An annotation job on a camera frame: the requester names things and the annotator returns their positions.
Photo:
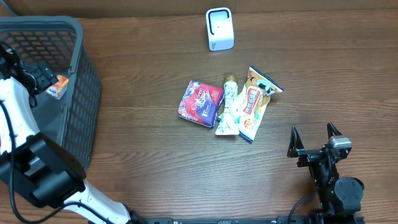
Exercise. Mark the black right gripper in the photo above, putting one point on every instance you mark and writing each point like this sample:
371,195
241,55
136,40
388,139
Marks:
295,149

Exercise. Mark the yellow snack bag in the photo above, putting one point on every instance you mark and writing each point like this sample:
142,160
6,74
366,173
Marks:
251,103

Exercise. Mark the white barcode scanner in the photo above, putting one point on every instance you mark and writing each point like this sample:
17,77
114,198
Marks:
219,25

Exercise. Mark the purple red tissue pack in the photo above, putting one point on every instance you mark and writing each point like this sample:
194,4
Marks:
200,103

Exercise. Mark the white green tube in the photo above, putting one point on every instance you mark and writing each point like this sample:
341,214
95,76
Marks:
227,125

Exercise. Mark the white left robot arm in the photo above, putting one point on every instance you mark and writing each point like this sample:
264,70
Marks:
40,170

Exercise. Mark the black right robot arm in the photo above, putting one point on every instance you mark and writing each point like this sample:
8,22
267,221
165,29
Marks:
340,197

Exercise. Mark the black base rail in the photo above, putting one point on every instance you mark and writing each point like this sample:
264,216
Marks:
276,220

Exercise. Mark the dark grey plastic basket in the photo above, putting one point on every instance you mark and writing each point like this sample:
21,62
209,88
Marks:
58,42

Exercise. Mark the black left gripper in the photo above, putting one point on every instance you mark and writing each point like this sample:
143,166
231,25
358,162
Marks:
43,74

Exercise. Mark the small orange white box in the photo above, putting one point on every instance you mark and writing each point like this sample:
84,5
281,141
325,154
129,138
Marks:
58,89

